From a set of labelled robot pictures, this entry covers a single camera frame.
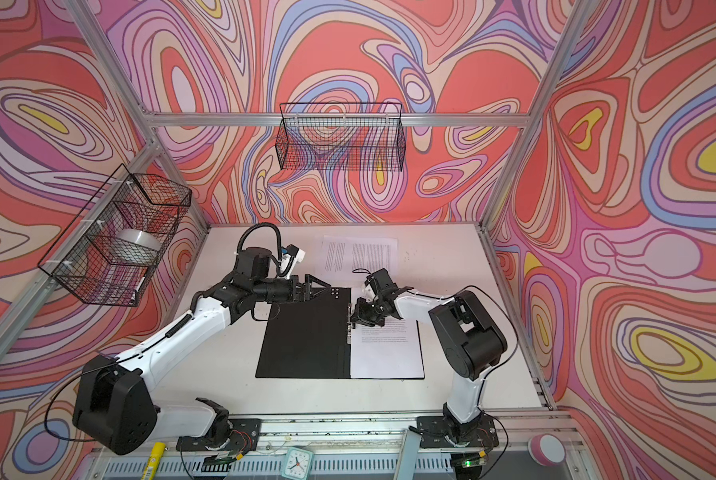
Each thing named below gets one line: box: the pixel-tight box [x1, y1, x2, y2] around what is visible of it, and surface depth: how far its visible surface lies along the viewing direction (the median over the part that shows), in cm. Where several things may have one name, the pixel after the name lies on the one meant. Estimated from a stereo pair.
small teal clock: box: [282, 447, 314, 480], surface depth 69 cm
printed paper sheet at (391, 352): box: [350, 317, 425, 379], surface depth 89 cm
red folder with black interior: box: [255, 287, 426, 380], surface depth 90 cm
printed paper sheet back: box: [321, 235, 399, 283], surface depth 113 cm
